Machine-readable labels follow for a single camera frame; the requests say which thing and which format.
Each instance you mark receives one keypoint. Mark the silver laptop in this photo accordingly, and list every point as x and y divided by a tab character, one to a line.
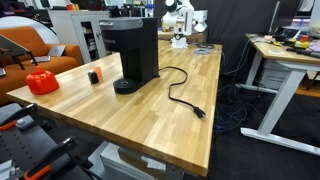
55	51

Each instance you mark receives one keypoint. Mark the white cabinet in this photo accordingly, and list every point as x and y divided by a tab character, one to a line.
81	28

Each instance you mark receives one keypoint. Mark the black coffee machine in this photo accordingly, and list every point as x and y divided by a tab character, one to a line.
136	39

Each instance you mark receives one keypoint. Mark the black orange clamp near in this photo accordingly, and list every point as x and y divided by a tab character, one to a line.
43	170

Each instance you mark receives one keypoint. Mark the black cup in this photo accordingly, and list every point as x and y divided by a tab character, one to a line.
93	78

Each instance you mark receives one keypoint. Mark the white-legged side desk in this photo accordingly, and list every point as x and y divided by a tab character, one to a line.
297	66

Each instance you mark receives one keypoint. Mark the black orange clamp far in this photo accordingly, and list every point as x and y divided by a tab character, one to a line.
20	119

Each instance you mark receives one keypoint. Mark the peach cup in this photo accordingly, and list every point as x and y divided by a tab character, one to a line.
98	71

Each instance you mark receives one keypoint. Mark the orange teapot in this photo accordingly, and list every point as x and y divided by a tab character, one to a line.
41	82

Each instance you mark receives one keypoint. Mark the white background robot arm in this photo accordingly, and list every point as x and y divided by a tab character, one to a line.
184	19

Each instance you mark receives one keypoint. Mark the black orange clamp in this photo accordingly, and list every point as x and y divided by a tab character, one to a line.
43	170
20	119

